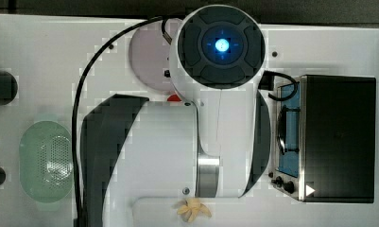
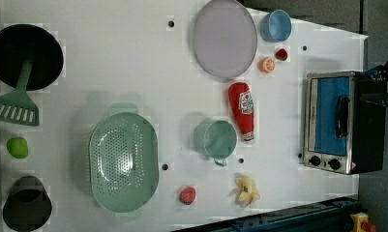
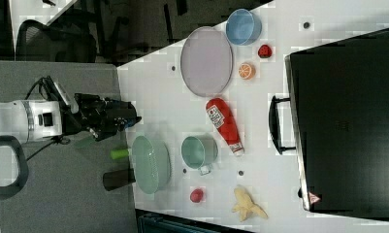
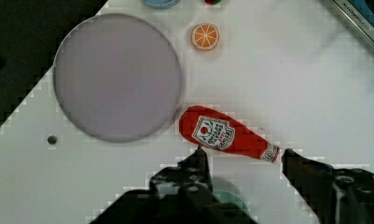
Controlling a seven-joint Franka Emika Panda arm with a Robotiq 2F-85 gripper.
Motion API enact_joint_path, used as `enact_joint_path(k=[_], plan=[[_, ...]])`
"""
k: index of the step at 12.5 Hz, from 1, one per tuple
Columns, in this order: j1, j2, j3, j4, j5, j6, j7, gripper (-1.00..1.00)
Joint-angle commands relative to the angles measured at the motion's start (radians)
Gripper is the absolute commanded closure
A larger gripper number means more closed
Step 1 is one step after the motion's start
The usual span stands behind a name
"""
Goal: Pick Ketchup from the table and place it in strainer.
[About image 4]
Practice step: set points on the red strawberry toy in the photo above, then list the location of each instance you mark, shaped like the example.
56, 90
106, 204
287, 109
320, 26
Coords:
212, 2

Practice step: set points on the green mug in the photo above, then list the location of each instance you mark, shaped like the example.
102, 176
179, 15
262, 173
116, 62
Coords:
227, 192

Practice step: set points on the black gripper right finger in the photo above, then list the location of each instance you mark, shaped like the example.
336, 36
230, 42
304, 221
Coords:
336, 196

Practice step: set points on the lilac round plate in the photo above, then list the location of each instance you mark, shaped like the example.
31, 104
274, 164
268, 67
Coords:
117, 78

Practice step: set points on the blue cup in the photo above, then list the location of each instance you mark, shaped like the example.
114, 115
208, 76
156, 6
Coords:
160, 3

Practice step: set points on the orange slice toy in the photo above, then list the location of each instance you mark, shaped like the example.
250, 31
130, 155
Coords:
204, 36

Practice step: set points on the silver toaster oven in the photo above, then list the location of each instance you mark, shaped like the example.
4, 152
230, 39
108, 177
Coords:
358, 14

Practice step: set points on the red plush ketchup bottle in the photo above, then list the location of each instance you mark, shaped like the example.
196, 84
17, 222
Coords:
209, 128

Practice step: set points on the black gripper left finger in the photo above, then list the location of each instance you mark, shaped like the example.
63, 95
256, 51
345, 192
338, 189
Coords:
183, 191

